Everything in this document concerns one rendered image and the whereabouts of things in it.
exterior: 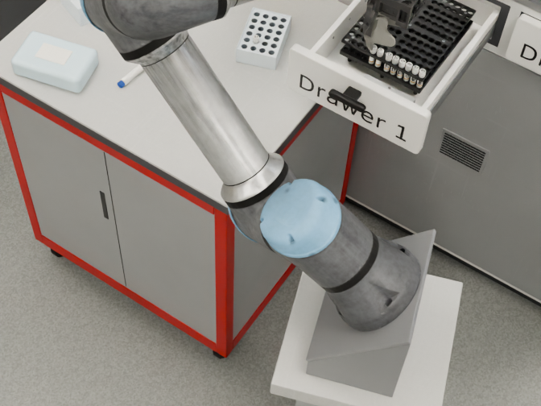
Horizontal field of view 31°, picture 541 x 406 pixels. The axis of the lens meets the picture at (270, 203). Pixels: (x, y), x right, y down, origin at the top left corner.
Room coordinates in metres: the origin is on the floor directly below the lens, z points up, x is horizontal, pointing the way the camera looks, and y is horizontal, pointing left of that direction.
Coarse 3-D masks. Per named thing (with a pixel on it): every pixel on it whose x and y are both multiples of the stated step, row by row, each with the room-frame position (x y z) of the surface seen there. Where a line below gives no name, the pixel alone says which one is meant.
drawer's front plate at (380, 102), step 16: (304, 48) 1.27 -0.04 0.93; (288, 64) 1.27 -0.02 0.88; (304, 64) 1.26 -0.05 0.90; (320, 64) 1.24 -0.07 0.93; (336, 64) 1.24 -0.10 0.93; (288, 80) 1.27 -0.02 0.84; (304, 80) 1.25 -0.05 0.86; (320, 80) 1.24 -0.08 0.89; (336, 80) 1.22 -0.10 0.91; (352, 80) 1.21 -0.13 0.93; (368, 80) 1.21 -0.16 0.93; (304, 96) 1.25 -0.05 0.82; (320, 96) 1.24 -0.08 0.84; (368, 96) 1.19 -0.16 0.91; (384, 96) 1.17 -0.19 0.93; (400, 96) 1.17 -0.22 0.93; (336, 112) 1.22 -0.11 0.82; (384, 112) 1.17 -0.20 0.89; (400, 112) 1.15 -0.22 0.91; (416, 112) 1.14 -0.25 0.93; (368, 128) 1.18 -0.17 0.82; (384, 128) 1.17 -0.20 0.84; (400, 128) 1.15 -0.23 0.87; (416, 128) 1.14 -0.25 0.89; (400, 144) 1.15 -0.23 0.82; (416, 144) 1.13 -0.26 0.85
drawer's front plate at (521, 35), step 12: (516, 24) 1.39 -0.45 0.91; (528, 24) 1.38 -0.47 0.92; (540, 24) 1.38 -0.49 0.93; (516, 36) 1.39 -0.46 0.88; (528, 36) 1.38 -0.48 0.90; (540, 36) 1.37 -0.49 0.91; (516, 48) 1.38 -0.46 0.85; (528, 48) 1.37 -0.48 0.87; (540, 48) 1.36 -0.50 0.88; (516, 60) 1.38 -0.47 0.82; (528, 60) 1.37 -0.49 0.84; (540, 72) 1.35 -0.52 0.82
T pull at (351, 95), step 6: (330, 90) 1.19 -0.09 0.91; (336, 90) 1.19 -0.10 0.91; (348, 90) 1.19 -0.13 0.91; (354, 90) 1.19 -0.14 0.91; (330, 96) 1.19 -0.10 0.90; (336, 96) 1.18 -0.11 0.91; (342, 96) 1.18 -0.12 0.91; (348, 96) 1.18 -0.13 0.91; (354, 96) 1.18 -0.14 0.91; (360, 96) 1.19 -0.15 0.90; (342, 102) 1.17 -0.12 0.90; (348, 102) 1.17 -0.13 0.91; (354, 102) 1.17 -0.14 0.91; (360, 102) 1.17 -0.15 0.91; (354, 108) 1.16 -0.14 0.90; (360, 108) 1.15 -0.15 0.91
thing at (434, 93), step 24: (360, 0) 1.45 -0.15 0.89; (456, 0) 1.49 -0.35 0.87; (480, 0) 1.47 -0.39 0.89; (336, 24) 1.37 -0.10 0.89; (480, 24) 1.46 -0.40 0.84; (312, 48) 1.31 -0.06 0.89; (336, 48) 1.37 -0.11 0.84; (456, 48) 1.39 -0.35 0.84; (480, 48) 1.38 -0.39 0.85; (360, 72) 1.31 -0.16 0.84; (456, 72) 1.29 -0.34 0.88; (432, 96) 1.21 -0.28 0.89
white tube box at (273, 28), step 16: (256, 16) 1.49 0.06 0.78; (272, 16) 1.49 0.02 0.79; (288, 16) 1.49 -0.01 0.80; (256, 32) 1.44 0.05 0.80; (272, 32) 1.44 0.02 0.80; (288, 32) 1.47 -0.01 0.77; (240, 48) 1.39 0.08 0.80; (256, 48) 1.39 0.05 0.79; (272, 48) 1.39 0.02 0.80; (256, 64) 1.37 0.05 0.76; (272, 64) 1.37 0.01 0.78
